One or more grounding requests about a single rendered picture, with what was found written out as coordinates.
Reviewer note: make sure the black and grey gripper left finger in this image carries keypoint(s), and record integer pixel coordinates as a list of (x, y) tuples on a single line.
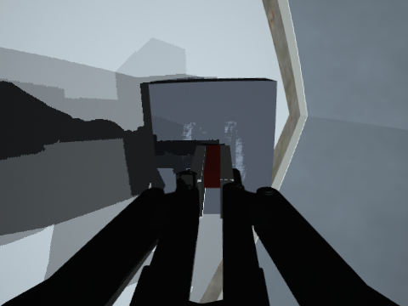
[(100, 271)]

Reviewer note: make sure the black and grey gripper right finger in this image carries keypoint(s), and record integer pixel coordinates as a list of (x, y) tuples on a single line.
[(314, 272)]

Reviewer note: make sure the red rectangular bar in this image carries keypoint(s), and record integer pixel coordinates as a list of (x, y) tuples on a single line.
[(212, 167)]

